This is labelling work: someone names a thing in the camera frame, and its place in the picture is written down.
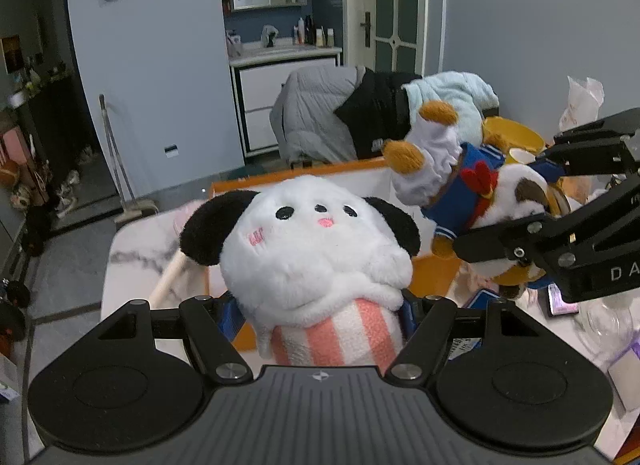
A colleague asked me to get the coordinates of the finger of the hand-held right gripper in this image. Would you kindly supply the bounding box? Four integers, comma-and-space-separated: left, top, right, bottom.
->
532, 108, 640, 178
452, 189, 640, 266

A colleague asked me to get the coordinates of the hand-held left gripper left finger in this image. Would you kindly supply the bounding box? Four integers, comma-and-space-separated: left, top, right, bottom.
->
98, 295, 253, 387

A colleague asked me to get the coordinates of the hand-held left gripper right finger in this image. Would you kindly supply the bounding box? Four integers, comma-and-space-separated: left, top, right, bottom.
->
384, 292, 543, 388

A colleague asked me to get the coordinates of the orange cardboard box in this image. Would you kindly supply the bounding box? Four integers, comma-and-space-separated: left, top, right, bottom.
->
209, 158, 478, 353

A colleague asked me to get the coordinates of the duck plush toy blue shirt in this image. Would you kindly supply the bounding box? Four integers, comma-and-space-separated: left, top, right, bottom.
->
382, 100, 568, 298

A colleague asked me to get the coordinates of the white black-eared plush toy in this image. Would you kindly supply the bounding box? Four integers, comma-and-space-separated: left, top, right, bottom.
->
179, 172, 422, 367

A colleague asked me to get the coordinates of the white plastic bag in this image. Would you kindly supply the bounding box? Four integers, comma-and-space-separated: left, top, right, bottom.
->
557, 76, 606, 133

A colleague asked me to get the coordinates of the pink headed cream stick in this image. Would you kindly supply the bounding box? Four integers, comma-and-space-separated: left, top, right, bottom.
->
149, 200, 207, 310

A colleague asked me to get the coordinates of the yellow bowl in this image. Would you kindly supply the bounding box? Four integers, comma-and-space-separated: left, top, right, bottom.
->
482, 116, 547, 156

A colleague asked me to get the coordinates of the light blue fleece towel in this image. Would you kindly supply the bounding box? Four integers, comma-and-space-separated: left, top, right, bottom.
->
402, 71, 500, 146

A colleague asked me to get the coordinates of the black jacket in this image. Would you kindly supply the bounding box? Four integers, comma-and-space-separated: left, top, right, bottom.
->
334, 70, 426, 161

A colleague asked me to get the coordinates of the pair of shoes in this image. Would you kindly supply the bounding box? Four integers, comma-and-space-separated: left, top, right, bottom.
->
54, 170, 82, 216

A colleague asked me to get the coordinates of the broom and dustpan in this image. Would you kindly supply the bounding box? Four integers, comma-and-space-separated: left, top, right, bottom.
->
98, 94, 157, 223

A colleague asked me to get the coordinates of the grey puffer jacket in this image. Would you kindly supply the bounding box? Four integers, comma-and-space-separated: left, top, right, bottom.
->
270, 65, 371, 163

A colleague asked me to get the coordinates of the white vanity cabinet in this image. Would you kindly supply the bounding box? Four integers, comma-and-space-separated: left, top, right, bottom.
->
229, 46, 343, 158

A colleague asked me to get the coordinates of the glass panel door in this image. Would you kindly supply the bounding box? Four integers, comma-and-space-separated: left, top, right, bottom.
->
372, 0, 427, 73

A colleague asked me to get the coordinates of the small dark wall picture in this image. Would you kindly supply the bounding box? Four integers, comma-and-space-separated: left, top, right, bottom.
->
1, 35, 25, 73

